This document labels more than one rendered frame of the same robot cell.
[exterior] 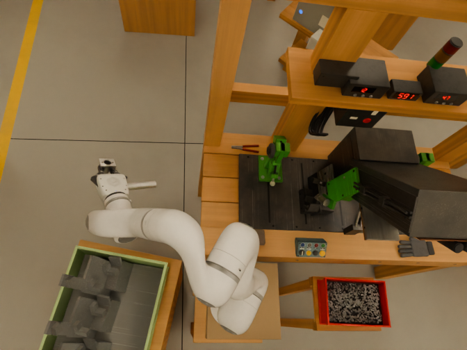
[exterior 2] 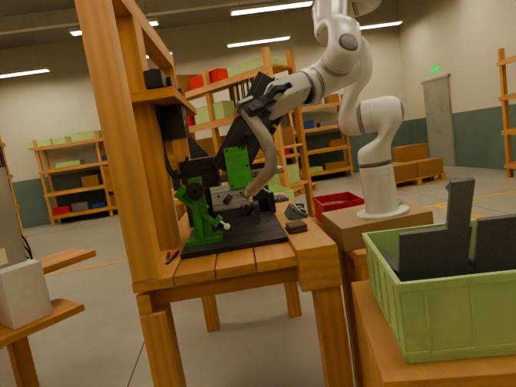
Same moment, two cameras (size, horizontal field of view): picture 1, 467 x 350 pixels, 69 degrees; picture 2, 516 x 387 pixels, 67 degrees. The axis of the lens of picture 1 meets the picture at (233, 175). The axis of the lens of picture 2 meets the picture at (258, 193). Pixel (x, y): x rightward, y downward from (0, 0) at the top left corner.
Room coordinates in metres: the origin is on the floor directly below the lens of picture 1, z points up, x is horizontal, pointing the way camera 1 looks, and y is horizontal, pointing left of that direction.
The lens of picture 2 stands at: (0.17, 1.32, 1.27)
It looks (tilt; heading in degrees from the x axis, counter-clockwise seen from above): 7 degrees down; 285
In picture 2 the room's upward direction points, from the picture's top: 9 degrees counter-clockwise
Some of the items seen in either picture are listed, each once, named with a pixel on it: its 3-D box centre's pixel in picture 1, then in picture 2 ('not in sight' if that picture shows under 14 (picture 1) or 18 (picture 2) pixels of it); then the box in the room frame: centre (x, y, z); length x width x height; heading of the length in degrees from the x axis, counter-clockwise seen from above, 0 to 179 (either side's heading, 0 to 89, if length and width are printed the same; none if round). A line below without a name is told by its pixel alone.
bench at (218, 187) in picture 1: (309, 217); (248, 302); (0.84, -0.58, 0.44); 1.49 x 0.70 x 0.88; 108
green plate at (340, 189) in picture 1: (349, 187); (238, 167); (0.76, -0.53, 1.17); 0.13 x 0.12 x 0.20; 108
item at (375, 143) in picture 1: (368, 160); (204, 189); (1.00, -0.64, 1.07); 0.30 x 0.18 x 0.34; 108
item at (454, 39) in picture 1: (452, 46); not in sight; (1.16, -0.60, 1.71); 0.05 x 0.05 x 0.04
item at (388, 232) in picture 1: (374, 200); (246, 174); (0.77, -0.68, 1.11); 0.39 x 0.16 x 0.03; 18
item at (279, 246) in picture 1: (338, 248); (289, 224); (0.57, -0.66, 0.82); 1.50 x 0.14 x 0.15; 108
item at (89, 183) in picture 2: not in sight; (100, 173); (6.68, -7.46, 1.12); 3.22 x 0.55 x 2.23; 20
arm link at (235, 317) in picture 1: (238, 307); (379, 130); (0.09, -0.18, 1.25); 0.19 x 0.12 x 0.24; 170
